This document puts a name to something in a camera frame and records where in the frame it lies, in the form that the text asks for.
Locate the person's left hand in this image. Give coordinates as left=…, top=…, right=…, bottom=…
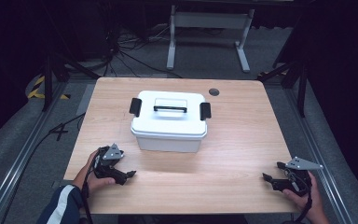
left=72, top=148, right=117, bottom=196

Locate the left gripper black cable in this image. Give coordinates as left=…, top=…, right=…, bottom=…
left=81, top=147, right=104, bottom=224

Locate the tangle of black cables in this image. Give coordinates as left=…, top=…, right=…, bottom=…
left=101, top=6, right=185, bottom=79

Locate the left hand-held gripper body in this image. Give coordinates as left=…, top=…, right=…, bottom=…
left=92, top=143, right=129, bottom=187

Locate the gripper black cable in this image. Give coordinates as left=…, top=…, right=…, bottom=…
left=81, top=147, right=104, bottom=224
left=290, top=174, right=314, bottom=224

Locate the aluminium floor rail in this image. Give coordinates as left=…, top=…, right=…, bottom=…
left=0, top=81, right=70, bottom=224
left=284, top=87, right=358, bottom=224

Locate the white metal table frame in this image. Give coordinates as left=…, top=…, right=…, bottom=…
left=166, top=4, right=255, bottom=74

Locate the black box latch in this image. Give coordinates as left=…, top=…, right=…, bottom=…
left=129, top=97, right=143, bottom=119
left=199, top=102, right=213, bottom=122

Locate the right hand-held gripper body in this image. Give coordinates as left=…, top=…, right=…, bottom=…
left=272, top=156, right=324, bottom=198

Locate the person's right hand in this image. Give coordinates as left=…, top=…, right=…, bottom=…
left=282, top=171, right=326, bottom=217

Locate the black tape floor mark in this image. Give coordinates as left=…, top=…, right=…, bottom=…
left=48, top=122, right=70, bottom=142

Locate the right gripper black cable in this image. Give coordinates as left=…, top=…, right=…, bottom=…
left=290, top=174, right=314, bottom=224

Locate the black metal stand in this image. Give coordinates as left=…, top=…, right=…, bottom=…
left=256, top=18, right=310, bottom=119
left=40, top=0, right=102, bottom=113

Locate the yellow black floor tape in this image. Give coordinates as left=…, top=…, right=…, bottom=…
left=27, top=75, right=72, bottom=101

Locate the black floor cable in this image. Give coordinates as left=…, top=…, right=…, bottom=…
left=0, top=112, right=87, bottom=224

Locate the white plastic storage box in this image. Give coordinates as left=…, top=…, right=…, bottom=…
left=135, top=131, right=201, bottom=154

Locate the white box lid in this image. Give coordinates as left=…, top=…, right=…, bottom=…
left=131, top=90, right=209, bottom=138

